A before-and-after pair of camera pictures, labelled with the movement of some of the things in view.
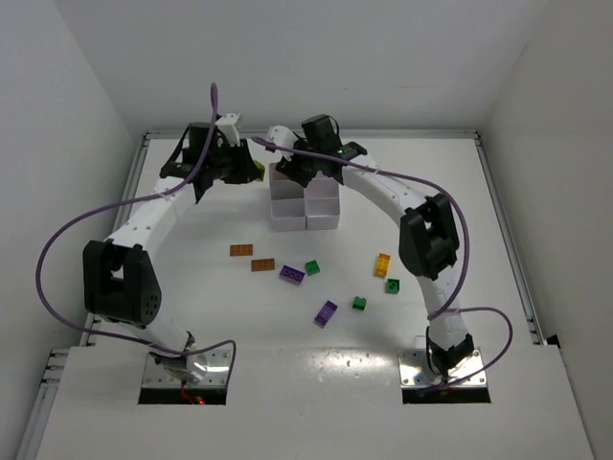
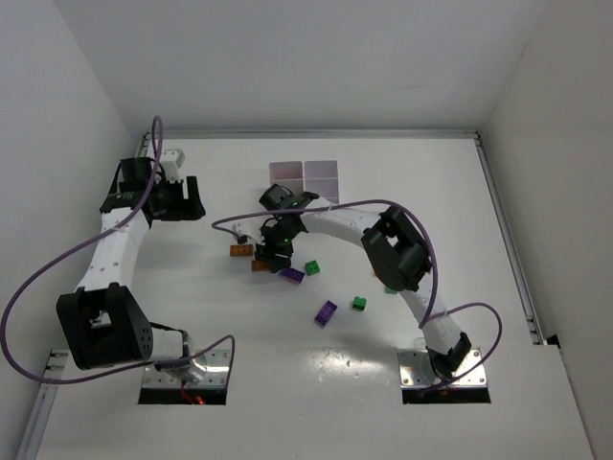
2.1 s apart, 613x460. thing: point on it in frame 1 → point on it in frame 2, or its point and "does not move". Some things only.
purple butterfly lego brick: x=292 y=274 does not move
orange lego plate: x=241 y=250 does not move
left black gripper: x=238 y=163 → x=181 y=200
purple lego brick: x=325 y=314 does not move
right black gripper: x=306 y=169 → x=274 y=254
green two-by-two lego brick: x=312 y=267 does not move
